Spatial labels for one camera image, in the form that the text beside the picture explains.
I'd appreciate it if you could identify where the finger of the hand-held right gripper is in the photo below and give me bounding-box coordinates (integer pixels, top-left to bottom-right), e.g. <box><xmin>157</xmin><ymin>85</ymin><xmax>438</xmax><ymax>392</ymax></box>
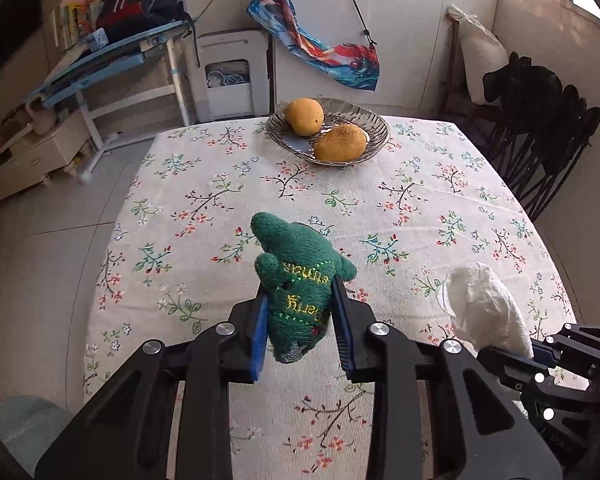
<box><xmin>530</xmin><ymin>322</ymin><xmax>600</xmax><ymax>393</ymax></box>
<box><xmin>477</xmin><ymin>345</ymin><xmax>553</xmax><ymax>423</ymax></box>

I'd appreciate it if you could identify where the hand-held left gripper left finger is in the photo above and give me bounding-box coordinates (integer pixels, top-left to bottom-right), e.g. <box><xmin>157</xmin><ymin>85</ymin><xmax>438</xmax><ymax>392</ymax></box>
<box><xmin>34</xmin><ymin>292</ymin><xmax>271</xmax><ymax>480</ymax></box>

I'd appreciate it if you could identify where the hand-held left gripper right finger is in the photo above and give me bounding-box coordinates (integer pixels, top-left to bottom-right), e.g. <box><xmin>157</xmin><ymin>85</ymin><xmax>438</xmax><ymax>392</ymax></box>
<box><xmin>330</xmin><ymin>275</ymin><xmax>563</xmax><ymax>480</ymax></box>

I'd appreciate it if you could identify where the white tissue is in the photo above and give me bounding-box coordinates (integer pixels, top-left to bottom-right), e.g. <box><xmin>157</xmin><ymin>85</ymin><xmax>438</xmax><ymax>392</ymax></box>
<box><xmin>436</xmin><ymin>261</ymin><xmax>535</xmax><ymax>360</ymax></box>

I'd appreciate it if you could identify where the green knitted plush toy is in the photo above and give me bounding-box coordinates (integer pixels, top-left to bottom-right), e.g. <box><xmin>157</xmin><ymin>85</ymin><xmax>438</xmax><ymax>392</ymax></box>
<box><xmin>250</xmin><ymin>211</ymin><xmax>358</xmax><ymax>365</ymax></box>

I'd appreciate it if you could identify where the floral tablecloth table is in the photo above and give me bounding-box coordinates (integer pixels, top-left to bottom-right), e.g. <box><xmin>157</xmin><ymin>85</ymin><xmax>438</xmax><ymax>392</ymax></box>
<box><xmin>82</xmin><ymin>112</ymin><xmax>581</xmax><ymax>480</ymax></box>

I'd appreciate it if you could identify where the yellow mango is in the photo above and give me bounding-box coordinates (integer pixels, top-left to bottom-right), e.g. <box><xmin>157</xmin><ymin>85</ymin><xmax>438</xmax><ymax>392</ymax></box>
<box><xmin>313</xmin><ymin>123</ymin><xmax>368</xmax><ymax>163</ymax></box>
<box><xmin>285</xmin><ymin>98</ymin><xmax>326</xmax><ymax>137</ymax></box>

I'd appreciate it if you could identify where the glass fruit plate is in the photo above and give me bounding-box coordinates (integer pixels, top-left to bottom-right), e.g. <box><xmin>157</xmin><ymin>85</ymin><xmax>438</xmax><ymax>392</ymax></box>
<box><xmin>265</xmin><ymin>99</ymin><xmax>392</xmax><ymax>167</ymax></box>

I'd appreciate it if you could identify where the black folding chairs bundle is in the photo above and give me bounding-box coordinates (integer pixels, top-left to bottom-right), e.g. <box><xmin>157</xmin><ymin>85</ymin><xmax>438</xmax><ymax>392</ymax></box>
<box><xmin>481</xmin><ymin>51</ymin><xmax>600</xmax><ymax>223</ymax></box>

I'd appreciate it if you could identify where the teal sofa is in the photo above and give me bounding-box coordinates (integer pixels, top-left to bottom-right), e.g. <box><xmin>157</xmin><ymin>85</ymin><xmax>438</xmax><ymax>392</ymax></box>
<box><xmin>0</xmin><ymin>395</ymin><xmax>76</xmax><ymax>480</ymax></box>

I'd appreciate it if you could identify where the brown wooden chair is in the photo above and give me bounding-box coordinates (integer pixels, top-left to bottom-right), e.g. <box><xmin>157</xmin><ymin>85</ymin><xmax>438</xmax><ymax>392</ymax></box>
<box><xmin>440</xmin><ymin>7</ymin><xmax>486</xmax><ymax>121</ymax></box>

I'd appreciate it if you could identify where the white sack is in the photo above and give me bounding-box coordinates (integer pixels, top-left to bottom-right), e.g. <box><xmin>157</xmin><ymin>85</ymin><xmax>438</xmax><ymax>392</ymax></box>
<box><xmin>447</xmin><ymin>4</ymin><xmax>511</xmax><ymax>106</ymax></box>

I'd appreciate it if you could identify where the white TV stand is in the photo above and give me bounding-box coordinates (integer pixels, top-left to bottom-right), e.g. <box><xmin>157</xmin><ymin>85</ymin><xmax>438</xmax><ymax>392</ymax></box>
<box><xmin>0</xmin><ymin>110</ymin><xmax>93</xmax><ymax>206</ymax></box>

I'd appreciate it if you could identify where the white cabinet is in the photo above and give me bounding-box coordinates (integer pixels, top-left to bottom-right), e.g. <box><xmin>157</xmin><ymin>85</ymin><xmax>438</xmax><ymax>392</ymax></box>
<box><xmin>272</xmin><ymin>0</ymin><xmax>502</xmax><ymax>116</ymax></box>

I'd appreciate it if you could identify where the blue study desk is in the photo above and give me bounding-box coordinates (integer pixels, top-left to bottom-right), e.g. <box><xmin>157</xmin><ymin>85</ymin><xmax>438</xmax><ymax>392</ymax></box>
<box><xmin>25</xmin><ymin>17</ymin><xmax>196</xmax><ymax>183</ymax></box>

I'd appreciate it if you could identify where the dark striped backpack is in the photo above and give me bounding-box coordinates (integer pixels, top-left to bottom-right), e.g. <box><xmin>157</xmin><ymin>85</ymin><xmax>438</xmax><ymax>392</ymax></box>
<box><xmin>95</xmin><ymin>0</ymin><xmax>193</xmax><ymax>43</ymax></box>

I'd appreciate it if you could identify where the row of books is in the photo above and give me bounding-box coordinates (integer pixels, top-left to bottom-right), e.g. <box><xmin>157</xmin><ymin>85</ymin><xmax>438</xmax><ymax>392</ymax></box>
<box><xmin>50</xmin><ymin>0</ymin><xmax>106</xmax><ymax>51</ymax></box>

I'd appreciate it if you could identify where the colourful drawstring bag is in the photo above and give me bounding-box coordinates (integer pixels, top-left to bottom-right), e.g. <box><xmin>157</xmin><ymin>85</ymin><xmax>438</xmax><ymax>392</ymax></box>
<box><xmin>246</xmin><ymin>0</ymin><xmax>382</xmax><ymax>92</ymax></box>

